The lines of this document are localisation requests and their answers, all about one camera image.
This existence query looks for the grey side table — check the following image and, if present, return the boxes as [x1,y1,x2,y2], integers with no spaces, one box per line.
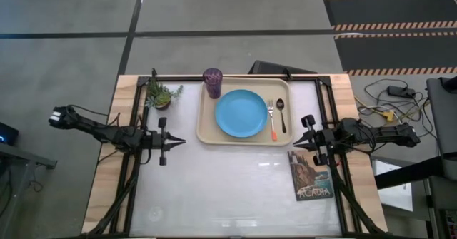
[0,142,58,229]

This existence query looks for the grey desk with black beam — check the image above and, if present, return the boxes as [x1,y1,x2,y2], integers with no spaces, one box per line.
[374,76,457,239]

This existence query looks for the Acadia picture book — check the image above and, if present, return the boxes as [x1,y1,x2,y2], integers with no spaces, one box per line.
[287,149,336,202]

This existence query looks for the fork with orange handle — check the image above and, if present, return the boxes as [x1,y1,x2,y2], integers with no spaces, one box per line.
[266,98,279,142]

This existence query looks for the black mat with hazard stripes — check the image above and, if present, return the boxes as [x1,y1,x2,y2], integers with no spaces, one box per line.
[333,31,457,76]
[323,0,457,31]

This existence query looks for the dark metal spoon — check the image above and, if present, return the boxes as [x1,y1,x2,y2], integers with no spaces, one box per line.
[276,98,288,134]

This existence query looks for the succulent plant in black pot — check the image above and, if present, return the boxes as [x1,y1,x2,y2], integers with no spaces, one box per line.
[144,81,185,111]

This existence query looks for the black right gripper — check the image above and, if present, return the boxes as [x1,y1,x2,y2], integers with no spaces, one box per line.
[292,114,338,167]

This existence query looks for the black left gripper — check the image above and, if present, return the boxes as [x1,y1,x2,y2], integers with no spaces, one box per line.
[142,116,187,167]

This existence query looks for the black power adapter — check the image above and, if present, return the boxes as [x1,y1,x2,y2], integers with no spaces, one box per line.
[387,85,417,99]

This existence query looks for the black aluminium table frame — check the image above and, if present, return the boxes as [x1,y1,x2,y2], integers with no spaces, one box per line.
[85,73,388,238]

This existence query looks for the purple plastic cup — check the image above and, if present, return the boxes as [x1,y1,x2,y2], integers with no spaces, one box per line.
[202,67,224,100]

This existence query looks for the blue round plate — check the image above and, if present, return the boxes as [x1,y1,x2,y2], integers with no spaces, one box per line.
[214,89,269,138]

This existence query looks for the black device with blue light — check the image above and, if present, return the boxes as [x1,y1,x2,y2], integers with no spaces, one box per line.
[0,121,20,146]

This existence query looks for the white paper sheet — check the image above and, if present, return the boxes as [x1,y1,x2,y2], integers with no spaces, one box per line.
[373,159,414,213]

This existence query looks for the beige plastic tray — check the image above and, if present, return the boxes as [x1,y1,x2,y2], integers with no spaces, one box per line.
[196,76,295,147]

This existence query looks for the black equipment case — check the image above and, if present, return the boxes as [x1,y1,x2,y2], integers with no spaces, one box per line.
[248,59,318,75]

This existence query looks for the tangle of floor cables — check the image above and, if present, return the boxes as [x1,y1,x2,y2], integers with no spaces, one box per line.
[355,78,440,143]

